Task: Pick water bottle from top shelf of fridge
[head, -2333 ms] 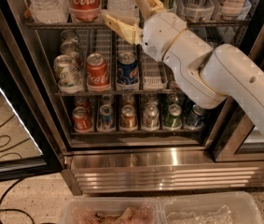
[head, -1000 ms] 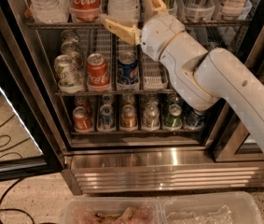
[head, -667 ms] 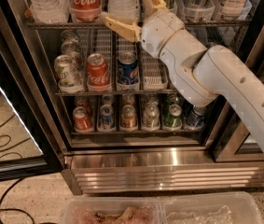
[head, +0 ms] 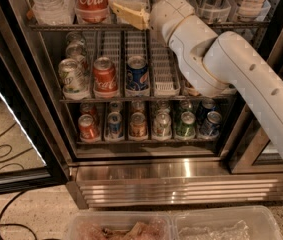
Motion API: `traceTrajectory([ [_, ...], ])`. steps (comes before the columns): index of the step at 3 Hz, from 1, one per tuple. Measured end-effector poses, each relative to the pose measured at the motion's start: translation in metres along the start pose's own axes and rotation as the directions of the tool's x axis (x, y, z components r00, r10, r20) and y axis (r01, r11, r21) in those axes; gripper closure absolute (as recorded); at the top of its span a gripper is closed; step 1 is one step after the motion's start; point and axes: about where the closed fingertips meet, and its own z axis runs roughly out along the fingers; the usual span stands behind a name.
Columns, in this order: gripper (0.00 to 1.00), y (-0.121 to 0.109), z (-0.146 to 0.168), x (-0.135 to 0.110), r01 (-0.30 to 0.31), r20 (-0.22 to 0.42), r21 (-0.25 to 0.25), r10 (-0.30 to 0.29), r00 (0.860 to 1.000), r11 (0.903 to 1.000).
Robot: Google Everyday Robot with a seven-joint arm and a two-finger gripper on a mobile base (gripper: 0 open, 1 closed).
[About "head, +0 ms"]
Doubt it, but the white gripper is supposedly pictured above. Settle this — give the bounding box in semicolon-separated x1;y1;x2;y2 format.
108;0;194;39

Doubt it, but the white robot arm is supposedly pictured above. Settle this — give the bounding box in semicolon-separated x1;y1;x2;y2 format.
108;0;283;159

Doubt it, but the red Coca-Cola bottle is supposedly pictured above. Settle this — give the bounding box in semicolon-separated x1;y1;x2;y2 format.
75;0;109;23

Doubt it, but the stainless steel fridge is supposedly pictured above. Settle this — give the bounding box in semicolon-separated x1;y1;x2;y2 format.
2;0;283;208

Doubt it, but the open glass fridge door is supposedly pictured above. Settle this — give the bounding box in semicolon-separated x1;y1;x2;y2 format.
0;0;70;194

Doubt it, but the blue Pepsi can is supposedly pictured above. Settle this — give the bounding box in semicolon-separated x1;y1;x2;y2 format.
126;56;149;91

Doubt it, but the empty white can tray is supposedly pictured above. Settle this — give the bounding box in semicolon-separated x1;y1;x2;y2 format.
149;34;180;97

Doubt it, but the silver can behind left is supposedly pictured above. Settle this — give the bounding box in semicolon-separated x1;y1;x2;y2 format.
65;31;88;72

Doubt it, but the red Coca-Cola can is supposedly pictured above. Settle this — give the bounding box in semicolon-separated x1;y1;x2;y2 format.
93;57;118;92

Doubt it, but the white green soda can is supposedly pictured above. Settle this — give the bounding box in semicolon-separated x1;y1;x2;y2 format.
58;58;87;94

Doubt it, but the white can bottom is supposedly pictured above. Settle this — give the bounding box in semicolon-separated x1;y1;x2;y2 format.
153;112;171;139

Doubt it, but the orange can bottom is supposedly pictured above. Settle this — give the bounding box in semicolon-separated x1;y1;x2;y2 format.
129;112;147;138

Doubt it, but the green can bottom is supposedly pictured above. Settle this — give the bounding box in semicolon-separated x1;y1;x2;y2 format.
176;111;195;138

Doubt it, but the blue can bottom right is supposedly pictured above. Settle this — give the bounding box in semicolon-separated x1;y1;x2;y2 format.
199;111;222;137

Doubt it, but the red can bottom left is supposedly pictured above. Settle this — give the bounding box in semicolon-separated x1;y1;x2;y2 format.
78;114;99;140

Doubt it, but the plastic bin with wrappers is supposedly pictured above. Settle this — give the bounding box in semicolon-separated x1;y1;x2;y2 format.
62;211;175;240

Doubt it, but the clear plastic bin right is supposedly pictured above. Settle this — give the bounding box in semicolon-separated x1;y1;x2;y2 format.
172;205;283;240

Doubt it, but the black floor cable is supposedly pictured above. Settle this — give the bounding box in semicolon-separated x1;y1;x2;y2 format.
0;100;39;240

